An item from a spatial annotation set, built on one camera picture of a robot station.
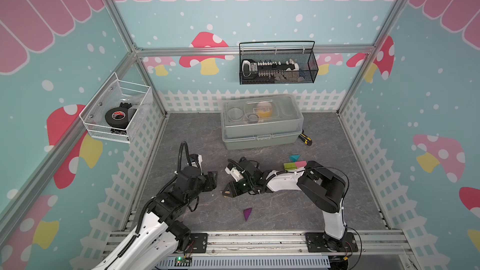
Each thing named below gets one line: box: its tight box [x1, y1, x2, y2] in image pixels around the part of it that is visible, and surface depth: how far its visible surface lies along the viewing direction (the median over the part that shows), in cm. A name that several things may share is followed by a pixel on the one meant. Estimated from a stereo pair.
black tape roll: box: [105, 102, 132, 129], surface depth 71 cm
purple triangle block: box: [243, 207, 253, 222], surface depth 83 cm
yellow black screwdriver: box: [298, 128, 313, 146], surface depth 108 cm
